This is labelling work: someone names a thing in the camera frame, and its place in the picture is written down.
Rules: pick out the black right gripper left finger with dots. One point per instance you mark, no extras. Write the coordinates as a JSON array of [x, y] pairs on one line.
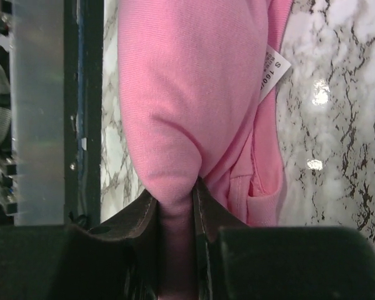
[[135, 230]]

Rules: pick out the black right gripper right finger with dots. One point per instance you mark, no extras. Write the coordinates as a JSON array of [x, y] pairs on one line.
[[209, 217]]

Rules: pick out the pink t shirt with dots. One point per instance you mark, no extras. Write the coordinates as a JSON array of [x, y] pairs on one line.
[[190, 75]]

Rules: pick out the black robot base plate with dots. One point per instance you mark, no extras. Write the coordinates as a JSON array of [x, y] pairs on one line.
[[83, 79]]

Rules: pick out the aluminium frame rail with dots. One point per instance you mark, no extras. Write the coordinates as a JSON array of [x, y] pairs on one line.
[[37, 90]]

